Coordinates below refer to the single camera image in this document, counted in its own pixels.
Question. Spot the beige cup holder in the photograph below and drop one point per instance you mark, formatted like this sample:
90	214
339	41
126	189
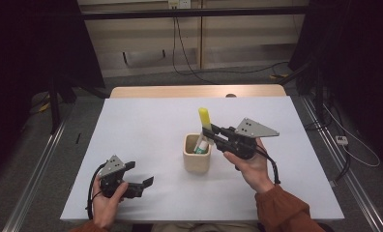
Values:
196	162

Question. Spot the person's left hand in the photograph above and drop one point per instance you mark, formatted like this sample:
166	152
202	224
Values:
104	209

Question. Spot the person's right hand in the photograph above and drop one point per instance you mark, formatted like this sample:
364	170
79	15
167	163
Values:
255	170

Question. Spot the black curtain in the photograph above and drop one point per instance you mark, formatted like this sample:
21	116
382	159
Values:
357	64
28	64

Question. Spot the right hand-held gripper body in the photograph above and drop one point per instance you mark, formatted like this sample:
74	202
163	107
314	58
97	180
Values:
241	143

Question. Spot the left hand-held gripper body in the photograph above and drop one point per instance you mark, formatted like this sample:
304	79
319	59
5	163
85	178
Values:
113	169

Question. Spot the black metal stand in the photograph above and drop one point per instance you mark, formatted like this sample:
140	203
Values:
54	106

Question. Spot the yellow highlighter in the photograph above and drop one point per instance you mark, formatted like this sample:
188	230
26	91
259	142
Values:
204	117

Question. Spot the white wall outlet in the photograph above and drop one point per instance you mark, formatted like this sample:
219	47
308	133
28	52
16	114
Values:
180	4

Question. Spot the black horizontal metal bar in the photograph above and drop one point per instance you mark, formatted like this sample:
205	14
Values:
192	13

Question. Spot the aluminium floor rail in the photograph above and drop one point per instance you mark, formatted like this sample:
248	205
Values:
35	180
347	174

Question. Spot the white table mat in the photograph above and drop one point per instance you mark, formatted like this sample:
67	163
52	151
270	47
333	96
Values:
147	129

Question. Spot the white pen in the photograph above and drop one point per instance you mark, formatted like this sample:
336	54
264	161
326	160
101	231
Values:
199	141

